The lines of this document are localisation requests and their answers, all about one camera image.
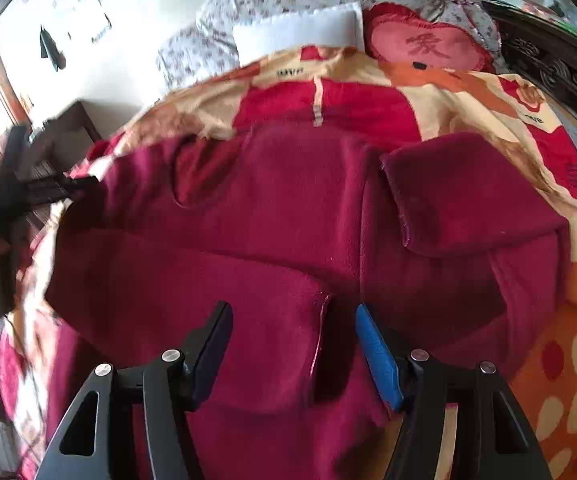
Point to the red heart-shaped cushion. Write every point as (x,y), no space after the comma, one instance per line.
(418,40)

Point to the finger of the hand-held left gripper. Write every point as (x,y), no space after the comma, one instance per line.
(53,189)

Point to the maroon fleece garment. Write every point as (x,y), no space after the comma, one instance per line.
(268,210)

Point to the dark carved wooden headboard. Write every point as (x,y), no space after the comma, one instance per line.
(543,60)

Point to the floral pillow with red trim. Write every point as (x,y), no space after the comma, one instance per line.
(463,15)

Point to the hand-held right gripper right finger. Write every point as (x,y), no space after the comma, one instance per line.
(378,355)

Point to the white pillow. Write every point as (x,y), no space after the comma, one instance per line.
(298,35)

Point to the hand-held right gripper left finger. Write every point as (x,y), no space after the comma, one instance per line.
(211,355)

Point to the orange red printed blanket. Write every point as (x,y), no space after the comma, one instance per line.
(468,100)

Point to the wooden stool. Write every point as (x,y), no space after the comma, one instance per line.
(63,130)

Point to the black wall item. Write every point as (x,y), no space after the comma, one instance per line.
(51,47)

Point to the white wall paper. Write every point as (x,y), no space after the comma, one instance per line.
(86,5)

